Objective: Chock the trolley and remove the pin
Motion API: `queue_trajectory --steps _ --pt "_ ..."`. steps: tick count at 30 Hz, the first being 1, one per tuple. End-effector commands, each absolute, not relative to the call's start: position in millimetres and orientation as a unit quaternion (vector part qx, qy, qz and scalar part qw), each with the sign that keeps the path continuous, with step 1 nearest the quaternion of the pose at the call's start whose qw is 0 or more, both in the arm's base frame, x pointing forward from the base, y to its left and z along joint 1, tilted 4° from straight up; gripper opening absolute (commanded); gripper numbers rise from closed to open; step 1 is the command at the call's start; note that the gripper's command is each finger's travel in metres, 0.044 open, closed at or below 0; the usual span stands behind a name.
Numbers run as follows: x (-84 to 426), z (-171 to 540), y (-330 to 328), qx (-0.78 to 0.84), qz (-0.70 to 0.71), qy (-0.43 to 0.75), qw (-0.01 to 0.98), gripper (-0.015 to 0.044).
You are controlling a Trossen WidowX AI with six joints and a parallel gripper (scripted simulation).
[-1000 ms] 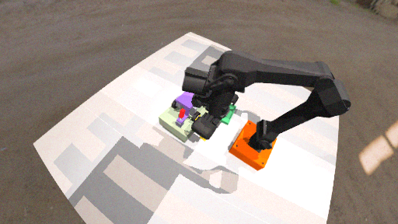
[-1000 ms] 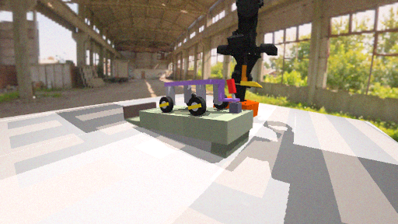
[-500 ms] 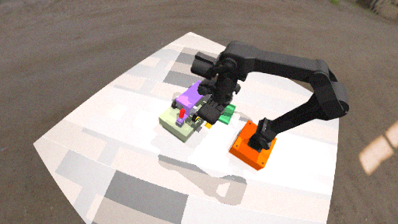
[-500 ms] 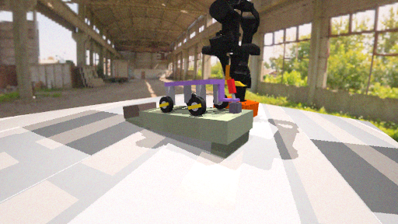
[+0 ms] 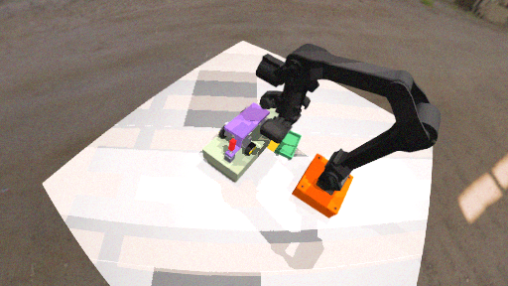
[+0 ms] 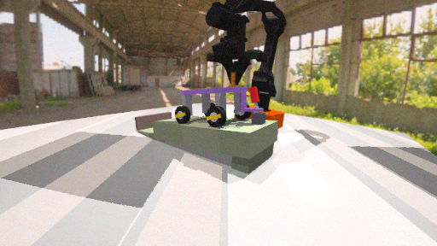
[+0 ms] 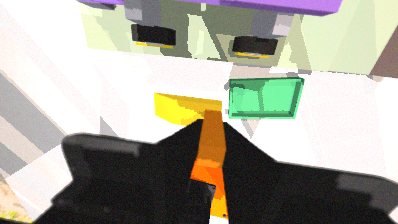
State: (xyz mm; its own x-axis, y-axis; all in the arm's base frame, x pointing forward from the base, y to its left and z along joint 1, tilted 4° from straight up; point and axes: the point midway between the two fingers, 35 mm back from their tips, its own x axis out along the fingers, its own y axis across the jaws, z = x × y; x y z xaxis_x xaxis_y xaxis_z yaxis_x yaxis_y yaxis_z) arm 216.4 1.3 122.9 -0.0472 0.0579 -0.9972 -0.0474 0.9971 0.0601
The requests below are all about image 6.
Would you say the red-headed stop pin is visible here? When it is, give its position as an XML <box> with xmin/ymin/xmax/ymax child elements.
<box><xmin>248</xmin><ymin>86</ymin><xmax>259</xmax><ymax>108</ymax></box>

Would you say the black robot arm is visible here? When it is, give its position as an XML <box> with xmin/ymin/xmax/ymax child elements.
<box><xmin>205</xmin><ymin>0</ymin><xmax>287</xmax><ymax>112</ymax></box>

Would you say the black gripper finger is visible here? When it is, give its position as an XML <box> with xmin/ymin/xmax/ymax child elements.
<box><xmin>234</xmin><ymin>61</ymin><xmax>251</xmax><ymax>85</ymax></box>
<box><xmin>219</xmin><ymin>61</ymin><xmax>236</xmax><ymax>85</ymax></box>

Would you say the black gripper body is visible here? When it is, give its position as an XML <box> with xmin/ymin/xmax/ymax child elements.
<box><xmin>207</xmin><ymin>32</ymin><xmax>268</xmax><ymax>62</ymax></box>

